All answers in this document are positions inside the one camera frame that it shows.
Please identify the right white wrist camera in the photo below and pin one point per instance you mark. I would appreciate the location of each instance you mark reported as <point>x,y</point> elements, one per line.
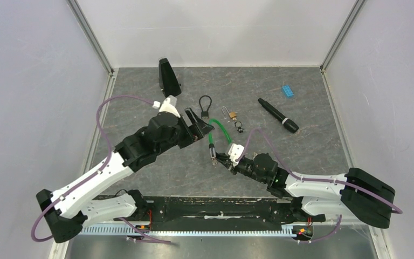
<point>234,153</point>

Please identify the black cable padlock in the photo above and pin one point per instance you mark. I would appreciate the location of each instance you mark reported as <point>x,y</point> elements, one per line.
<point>205,111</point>

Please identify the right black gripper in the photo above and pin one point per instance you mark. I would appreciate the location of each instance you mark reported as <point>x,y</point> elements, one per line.
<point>225,158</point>

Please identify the blue toy brick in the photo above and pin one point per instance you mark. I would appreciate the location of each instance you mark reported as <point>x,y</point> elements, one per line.
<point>286,89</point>

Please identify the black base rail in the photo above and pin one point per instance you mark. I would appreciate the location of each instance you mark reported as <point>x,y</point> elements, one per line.
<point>175,213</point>

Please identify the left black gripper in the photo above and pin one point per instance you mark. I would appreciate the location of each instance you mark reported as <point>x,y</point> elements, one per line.
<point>201,127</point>

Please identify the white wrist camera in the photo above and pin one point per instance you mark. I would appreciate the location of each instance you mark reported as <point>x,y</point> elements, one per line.
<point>234,153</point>
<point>167,105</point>

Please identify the white cable duct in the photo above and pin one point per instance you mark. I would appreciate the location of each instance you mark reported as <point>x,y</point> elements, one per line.
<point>116,229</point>

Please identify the green cable lock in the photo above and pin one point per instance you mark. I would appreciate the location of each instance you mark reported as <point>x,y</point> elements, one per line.
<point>212,149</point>

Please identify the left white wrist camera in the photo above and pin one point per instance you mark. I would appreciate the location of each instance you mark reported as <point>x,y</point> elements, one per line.
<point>167,105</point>

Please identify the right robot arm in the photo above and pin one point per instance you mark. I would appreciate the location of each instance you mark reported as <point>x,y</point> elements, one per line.
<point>356,193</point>

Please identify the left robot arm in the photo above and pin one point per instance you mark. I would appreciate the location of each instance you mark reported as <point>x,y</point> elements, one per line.
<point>70,209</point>

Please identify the brass padlock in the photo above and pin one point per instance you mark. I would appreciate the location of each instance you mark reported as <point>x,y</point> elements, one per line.
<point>227,113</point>

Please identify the black microphone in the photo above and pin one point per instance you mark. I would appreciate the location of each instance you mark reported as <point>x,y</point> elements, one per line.
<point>287,123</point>

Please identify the black metronome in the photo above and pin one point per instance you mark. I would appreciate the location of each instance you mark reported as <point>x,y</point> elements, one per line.
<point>168,81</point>

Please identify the panda keychain with key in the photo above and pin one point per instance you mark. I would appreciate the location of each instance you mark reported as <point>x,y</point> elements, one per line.
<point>239,126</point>

